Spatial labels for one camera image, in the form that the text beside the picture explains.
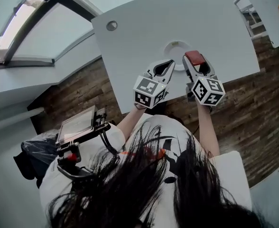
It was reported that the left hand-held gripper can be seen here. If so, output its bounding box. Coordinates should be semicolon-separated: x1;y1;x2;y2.
132;59;177;109

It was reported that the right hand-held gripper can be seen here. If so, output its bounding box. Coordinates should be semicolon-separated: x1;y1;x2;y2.
182;53;226;107

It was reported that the red block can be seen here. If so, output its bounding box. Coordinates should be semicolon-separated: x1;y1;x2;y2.
185;50;206;67

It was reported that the white plate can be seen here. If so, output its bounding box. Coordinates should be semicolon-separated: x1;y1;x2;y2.
163;40;192;72

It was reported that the person's left forearm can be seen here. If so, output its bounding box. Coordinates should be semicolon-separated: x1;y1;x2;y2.
116;107;146;141

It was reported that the person's right forearm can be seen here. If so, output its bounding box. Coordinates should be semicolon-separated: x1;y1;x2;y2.
195;101;221;158

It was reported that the grey table with white legs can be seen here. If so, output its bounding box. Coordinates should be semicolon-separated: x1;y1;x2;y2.
91;0;261;115

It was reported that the small black monitor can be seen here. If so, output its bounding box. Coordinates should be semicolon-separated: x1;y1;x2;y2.
55;105;99;147

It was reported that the person's white printed shirt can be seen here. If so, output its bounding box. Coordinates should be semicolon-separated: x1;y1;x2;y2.
38;114;253;228

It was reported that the plastic-wrapped black chair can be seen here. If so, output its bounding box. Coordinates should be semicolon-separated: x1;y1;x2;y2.
13;129;59;189

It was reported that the grey table cable grommet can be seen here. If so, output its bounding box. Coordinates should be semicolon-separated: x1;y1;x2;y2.
105;20;118;32

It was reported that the black chest rig mount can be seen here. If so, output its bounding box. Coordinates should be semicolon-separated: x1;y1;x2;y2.
55;107;121;178

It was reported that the dark window frame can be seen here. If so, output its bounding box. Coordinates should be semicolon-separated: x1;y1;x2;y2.
0;0;102;68

